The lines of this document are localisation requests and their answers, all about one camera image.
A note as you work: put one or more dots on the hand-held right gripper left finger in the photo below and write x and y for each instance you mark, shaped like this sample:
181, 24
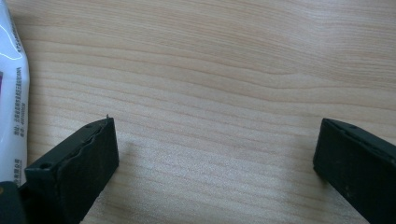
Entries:
77, 168

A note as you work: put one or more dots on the white plastic packet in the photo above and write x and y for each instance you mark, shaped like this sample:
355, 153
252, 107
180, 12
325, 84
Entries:
12, 102

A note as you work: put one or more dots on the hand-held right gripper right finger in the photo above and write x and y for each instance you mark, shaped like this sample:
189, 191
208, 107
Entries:
361, 168

